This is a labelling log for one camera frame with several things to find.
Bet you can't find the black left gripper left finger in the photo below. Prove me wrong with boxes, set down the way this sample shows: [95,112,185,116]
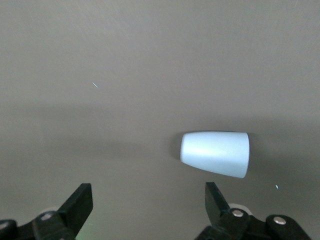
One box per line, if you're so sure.
[0,182,94,240]

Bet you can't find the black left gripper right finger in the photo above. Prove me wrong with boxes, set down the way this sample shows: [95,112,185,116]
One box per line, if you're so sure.
[196,181,312,240]

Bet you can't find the light blue cup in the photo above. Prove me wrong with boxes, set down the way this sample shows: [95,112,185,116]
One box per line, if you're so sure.
[179,130,251,179]

